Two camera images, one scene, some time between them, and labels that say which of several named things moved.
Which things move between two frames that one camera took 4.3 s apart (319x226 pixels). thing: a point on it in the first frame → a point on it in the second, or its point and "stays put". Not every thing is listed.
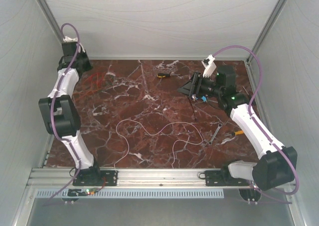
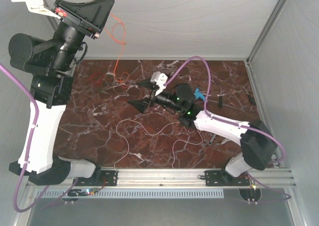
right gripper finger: x=187 y=88 → x=141 y=104
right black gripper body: x=204 y=86 → x=152 y=96
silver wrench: x=220 y=125 stays put
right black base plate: x=222 y=177 stays put
